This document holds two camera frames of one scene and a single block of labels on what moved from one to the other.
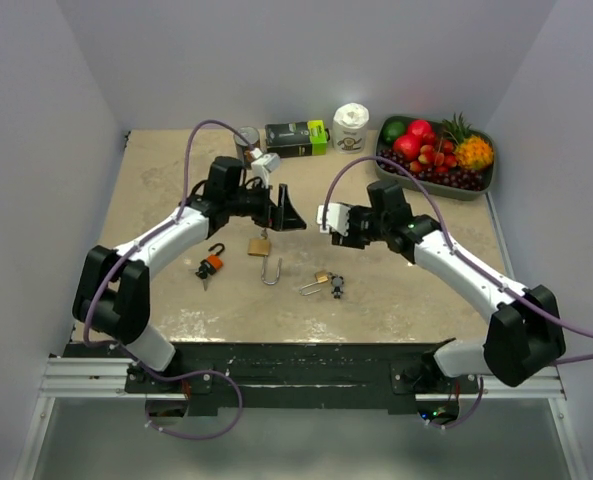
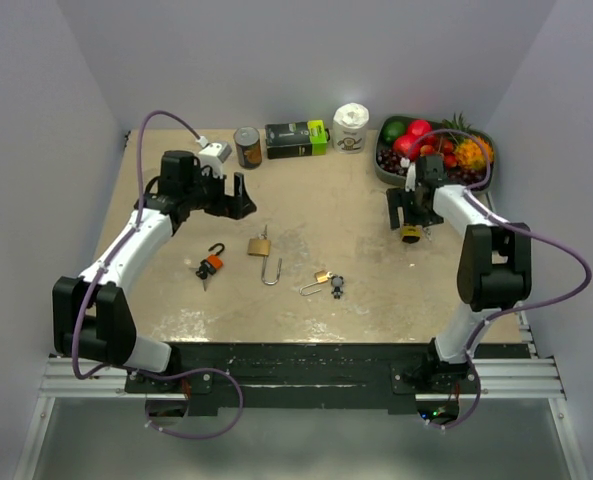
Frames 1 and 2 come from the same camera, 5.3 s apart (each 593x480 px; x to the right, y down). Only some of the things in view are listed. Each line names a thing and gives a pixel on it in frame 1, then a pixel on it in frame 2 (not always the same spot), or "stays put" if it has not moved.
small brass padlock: x=321 y=277 stays put
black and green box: x=296 y=139 stays put
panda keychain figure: x=337 y=286 stays put
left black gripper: x=288 y=218 → x=238 y=205
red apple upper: x=420 y=127 stays put
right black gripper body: x=362 y=229 → x=415 y=214
